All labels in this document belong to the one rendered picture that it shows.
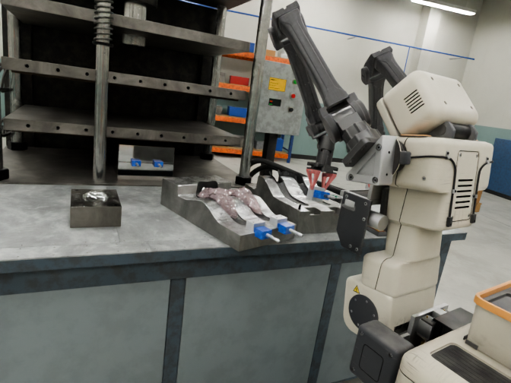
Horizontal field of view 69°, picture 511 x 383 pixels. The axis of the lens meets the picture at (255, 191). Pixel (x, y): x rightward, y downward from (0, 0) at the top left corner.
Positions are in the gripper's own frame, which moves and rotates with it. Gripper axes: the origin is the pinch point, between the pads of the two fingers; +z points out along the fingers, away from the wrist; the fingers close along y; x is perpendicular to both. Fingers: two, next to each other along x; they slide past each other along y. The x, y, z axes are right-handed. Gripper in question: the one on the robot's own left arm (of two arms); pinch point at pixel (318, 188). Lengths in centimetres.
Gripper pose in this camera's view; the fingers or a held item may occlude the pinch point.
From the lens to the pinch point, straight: 139.1
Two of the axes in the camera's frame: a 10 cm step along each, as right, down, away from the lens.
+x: 4.4, 1.2, -8.9
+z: -2.0, 9.8, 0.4
